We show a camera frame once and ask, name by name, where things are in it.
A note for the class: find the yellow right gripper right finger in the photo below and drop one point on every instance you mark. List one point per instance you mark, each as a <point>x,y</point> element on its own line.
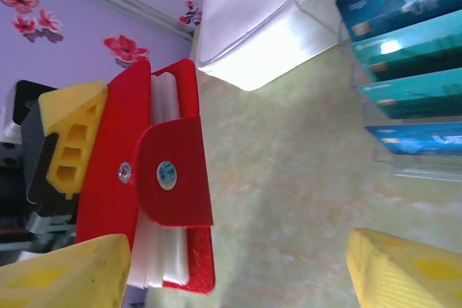
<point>408,279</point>

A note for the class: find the teal blister packets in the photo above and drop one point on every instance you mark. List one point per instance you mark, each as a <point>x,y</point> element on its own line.
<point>426,172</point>

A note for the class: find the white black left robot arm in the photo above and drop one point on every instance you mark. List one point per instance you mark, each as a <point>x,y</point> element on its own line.
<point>11,185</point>

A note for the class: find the red felt card holder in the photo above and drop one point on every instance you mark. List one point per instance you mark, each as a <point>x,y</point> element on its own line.
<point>108,142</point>

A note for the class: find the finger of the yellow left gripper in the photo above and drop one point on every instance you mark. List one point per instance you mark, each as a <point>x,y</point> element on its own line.
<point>72,106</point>

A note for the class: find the white zip pouch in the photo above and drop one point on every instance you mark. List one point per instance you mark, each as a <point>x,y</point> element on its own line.
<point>252,34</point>

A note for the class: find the blue credit card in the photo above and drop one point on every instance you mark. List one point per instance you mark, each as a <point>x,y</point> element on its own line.
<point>415,140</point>
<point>371,12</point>

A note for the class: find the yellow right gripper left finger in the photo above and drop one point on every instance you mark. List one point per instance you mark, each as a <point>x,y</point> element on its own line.
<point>61,279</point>

